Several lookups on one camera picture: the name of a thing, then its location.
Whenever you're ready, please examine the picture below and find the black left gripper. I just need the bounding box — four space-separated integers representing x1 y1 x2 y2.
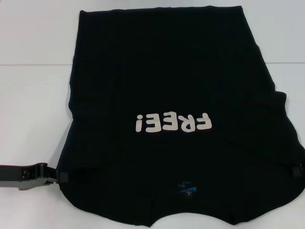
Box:
0 162 69 191

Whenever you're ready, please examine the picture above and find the black shirt with FREE print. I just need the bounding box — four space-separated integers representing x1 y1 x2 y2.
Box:
56 5 305 227

